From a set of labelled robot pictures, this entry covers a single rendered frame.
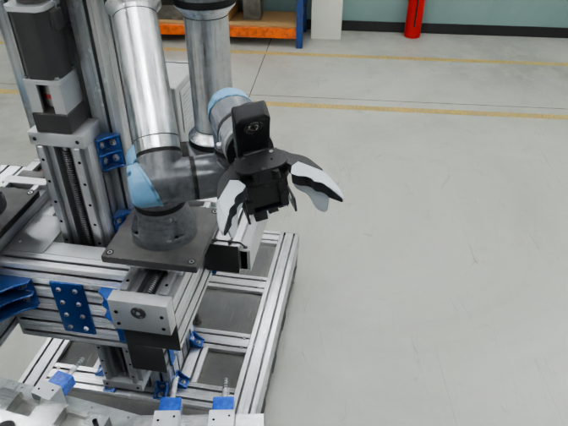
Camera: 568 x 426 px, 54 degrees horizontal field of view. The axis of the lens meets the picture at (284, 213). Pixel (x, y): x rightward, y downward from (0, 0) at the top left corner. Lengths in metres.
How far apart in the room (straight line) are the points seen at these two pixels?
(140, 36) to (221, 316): 1.47
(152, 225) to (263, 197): 0.55
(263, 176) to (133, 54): 0.36
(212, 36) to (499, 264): 2.20
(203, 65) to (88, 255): 0.60
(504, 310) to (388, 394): 0.74
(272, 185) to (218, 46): 0.43
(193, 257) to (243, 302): 1.08
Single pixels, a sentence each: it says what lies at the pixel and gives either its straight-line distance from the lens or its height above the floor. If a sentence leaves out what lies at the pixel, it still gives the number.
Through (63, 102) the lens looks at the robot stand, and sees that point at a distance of 1.32.
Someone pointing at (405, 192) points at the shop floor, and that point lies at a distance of 3.39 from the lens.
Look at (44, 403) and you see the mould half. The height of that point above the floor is 0.89.
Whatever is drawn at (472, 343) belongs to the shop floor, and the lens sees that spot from 2.56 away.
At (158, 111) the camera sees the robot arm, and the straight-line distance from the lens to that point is 0.94.
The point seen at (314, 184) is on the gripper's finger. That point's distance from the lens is 0.69.
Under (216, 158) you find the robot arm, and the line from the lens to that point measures 0.93.
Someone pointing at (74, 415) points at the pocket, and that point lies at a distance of 1.24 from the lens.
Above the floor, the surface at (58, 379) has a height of 0.84.
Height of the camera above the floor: 1.84
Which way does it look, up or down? 36 degrees down
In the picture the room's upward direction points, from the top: straight up
